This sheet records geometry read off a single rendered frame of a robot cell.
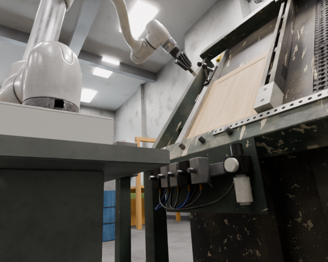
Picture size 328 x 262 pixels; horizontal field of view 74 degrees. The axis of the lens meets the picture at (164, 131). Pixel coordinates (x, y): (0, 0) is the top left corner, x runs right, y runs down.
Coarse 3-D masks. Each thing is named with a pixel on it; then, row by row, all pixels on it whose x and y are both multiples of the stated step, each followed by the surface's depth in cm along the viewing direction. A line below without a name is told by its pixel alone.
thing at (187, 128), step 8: (224, 56) 164; (216, 64) 160; (216, 72) 151; (216, 80) 148; (208, 88) 140; (200, 96) 138; (200, 104) 131; (192, 112) 129; (192, 120) 123; (184, 128) 121; (184, 136) 116
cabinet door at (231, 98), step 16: (256, 64) 116; (224, 80) 134; (240, 80) 117; (256, 80) 104; (208, 96) 134; (224, 96) 118; (240, 96) 105; (256, 96) 93; (208, 112) 119; (224, 112) 105; (240, 112) 94; (256, 112) 85; (192, 128) 119; (208, 128) 106
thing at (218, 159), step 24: (240, 144) 70; (168, 168) 91; (192, 168) 75; (216, 168) 76; (240, 168) 66; (168, 192) 90; (192, 192) 90; (216, 192) 80; (240, 192) 66; (264, 192) 66
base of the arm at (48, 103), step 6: (24, 102) 60; (30, 102) 58; (36, 102) 58; (42, 102) 58; (48, 102) 58; (54, 102) 54; (60, 102) 58; (66, 102) 62; (48, 108) 57; (54, 108) 55; (60, 108) 55; (66, 108) 61; (72, 108) 63; (78, 108) 67
